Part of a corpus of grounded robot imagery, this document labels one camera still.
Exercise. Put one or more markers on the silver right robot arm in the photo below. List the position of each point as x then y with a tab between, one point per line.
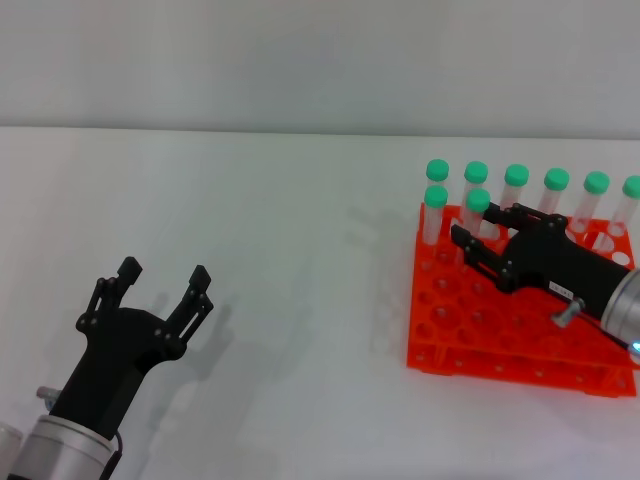
625	310

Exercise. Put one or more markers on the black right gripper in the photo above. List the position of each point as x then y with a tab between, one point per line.
560	262

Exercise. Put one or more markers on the clear test tube green cap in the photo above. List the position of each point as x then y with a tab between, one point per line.
437	170
516	175
633	187
596	183
436	196
556	179
477	200
476	172

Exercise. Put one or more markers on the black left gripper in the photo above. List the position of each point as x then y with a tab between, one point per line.
115	355

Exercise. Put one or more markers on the orange test tube rack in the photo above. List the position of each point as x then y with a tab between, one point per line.
475	330

